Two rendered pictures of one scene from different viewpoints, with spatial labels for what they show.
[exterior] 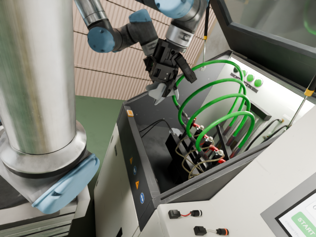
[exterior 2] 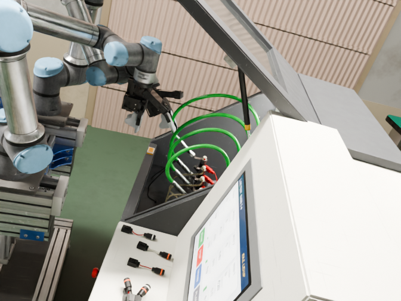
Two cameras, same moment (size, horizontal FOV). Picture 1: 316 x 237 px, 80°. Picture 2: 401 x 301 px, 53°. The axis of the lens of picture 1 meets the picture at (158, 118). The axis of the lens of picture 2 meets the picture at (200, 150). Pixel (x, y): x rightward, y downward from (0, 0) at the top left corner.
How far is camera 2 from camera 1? 1.03 m
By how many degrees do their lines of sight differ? 23
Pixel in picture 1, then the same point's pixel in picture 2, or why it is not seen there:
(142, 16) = not seen: hidden behind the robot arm
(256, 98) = not seen: hidden behind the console
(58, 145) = (24, 131)
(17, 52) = (8, 92)
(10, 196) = (10, 172)
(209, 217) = (163, 245)
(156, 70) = (126, 101)
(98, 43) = (91, 79)
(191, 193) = (150, 217)
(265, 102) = not seen: hidden behind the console
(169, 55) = (137, 89)
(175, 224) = (123, 236)
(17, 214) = (12, 184)
